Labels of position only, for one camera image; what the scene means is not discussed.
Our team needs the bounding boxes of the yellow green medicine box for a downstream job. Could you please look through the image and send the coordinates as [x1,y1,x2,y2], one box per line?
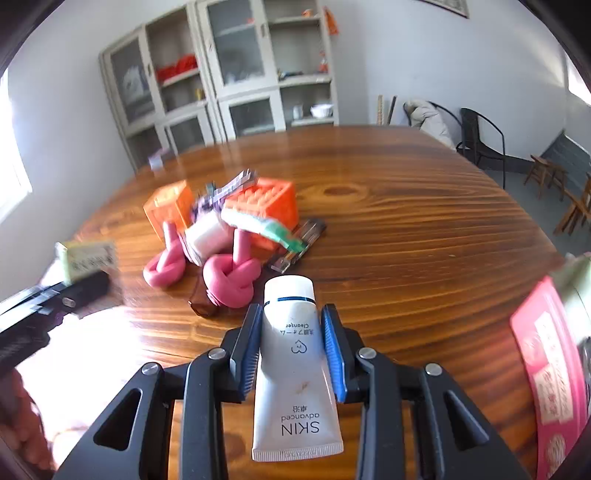
[55,241,118,284]

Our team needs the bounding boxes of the brown glass bottle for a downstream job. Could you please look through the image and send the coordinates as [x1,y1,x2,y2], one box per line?
[187,276,219,319]

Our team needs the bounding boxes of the white SKIN cleanser tube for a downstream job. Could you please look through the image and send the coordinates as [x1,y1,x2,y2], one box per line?
[252,275,344,462]

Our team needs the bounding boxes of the pink knotted foam tube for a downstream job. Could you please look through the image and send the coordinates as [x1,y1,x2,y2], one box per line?
[204,229,262,309]

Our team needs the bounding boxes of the white gauze bandage roll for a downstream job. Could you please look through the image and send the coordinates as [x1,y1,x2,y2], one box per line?
[184,211,233,266]

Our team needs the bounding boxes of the white green toothpaste tube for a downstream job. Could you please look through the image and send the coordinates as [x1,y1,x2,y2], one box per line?
[221,208,293,247]

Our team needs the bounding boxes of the orange cube heart studs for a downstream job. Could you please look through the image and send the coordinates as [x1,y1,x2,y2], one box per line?
[221,178,300,250]

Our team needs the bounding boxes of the person left hand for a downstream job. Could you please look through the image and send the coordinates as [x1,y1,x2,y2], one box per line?
[1,370,55,472]

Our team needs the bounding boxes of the orange cube spiral top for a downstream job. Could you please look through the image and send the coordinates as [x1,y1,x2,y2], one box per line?
[143,180,194,240]

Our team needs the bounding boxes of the pink metal tin box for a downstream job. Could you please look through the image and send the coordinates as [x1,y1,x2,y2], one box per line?
[510,253,590,479]

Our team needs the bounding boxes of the small card box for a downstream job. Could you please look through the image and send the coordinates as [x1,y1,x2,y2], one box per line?
[148,148,175,171]

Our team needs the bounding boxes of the red items on shelf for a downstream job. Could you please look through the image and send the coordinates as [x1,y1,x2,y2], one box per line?
[155,54,198,84]

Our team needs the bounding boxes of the grey glass door cabinet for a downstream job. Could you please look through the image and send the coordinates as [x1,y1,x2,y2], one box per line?
[99,1,339,169]

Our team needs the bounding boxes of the white bowl on shelf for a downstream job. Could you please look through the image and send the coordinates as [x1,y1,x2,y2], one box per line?
[310,103,334,119]

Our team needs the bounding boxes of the black metal chair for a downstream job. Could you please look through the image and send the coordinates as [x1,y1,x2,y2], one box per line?
[457,107,507,190]

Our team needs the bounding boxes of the white padded jacket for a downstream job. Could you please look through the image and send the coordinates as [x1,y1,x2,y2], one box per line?
[404,99,455,150]

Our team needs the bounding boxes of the wooden ruler stick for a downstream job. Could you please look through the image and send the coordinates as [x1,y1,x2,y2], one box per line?
[376,95,384,126]

